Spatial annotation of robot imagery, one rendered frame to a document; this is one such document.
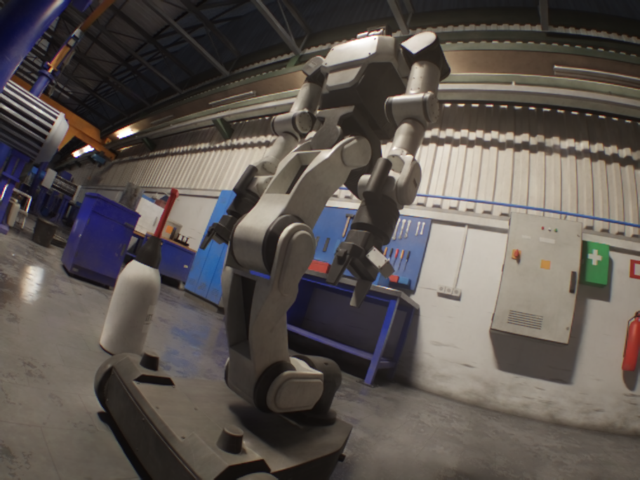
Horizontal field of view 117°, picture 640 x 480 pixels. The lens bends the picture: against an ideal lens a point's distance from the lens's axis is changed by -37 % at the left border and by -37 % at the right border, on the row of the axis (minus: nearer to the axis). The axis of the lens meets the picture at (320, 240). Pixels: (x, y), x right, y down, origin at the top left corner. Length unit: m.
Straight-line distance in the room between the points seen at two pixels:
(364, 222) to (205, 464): 0.52
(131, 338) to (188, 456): 0.92
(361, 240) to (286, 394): 0.40
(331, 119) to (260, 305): 0.55
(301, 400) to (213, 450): 0.34
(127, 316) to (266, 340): 0.81
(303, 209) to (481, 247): 2.97
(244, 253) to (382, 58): 0.68
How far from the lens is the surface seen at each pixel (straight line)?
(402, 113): 0.83
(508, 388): 3.39
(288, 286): 0.65
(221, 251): 4.54
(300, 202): 0.72
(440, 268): 3.53
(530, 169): 4.08
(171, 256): 5.53
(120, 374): 0.83
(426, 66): 0.96
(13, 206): 4.45
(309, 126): 1.07
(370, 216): 0.62
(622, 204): 4.13
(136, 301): 1.39
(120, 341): 1.43
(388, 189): 0.66
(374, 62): 0.99
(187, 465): 0.58
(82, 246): 2.87
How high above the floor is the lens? 0.50
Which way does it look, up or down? 12 degrees up
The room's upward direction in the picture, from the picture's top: 18 degrees clockwise
